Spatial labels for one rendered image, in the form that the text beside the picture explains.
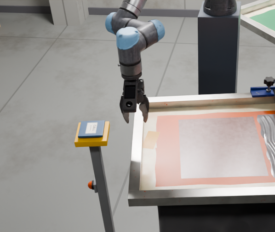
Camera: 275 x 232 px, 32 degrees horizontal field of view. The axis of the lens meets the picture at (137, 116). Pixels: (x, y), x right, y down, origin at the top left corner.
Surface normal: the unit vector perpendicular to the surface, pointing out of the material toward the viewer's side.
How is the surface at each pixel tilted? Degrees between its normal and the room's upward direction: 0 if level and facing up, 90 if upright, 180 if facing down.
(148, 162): 0
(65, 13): 90
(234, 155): 0
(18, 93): 0
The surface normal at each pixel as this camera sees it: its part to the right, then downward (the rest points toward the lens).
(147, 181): -0.08, -0.80
